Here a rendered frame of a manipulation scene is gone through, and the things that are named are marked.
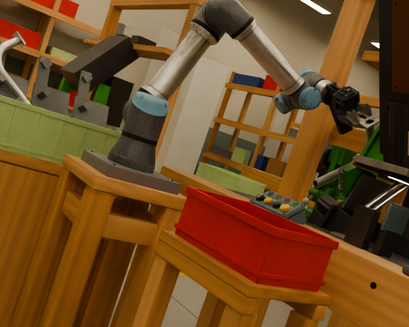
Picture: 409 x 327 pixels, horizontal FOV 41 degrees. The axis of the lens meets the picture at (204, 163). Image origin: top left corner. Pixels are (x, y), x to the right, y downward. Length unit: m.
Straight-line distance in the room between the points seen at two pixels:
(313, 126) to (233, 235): 1.22
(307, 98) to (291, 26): 9.17
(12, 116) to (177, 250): 0.87
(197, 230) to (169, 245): 0.08
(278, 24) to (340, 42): 8.39
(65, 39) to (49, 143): 6.76
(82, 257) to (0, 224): 0.47
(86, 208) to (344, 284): 0.72
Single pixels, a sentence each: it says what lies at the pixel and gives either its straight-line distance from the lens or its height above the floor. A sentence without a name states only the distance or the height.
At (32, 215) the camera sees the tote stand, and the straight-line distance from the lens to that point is 2.00.
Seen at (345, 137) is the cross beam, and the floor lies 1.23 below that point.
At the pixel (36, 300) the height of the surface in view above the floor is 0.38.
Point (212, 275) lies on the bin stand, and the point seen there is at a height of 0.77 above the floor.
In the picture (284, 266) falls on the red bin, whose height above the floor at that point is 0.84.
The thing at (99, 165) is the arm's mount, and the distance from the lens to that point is 1.65.
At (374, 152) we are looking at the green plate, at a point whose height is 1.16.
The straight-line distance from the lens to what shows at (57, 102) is 2.26.
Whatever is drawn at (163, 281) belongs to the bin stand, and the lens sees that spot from 1.34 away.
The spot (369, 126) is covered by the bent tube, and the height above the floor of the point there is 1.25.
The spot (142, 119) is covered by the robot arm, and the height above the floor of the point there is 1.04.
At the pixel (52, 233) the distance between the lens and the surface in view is 1.83.
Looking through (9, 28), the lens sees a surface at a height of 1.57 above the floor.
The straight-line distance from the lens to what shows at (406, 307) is 1.29.
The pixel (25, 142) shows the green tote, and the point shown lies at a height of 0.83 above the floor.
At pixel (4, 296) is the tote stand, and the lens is 2.09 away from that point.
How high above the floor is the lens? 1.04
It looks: 3 degrees down
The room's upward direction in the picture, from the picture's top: 19 degrees clockwise
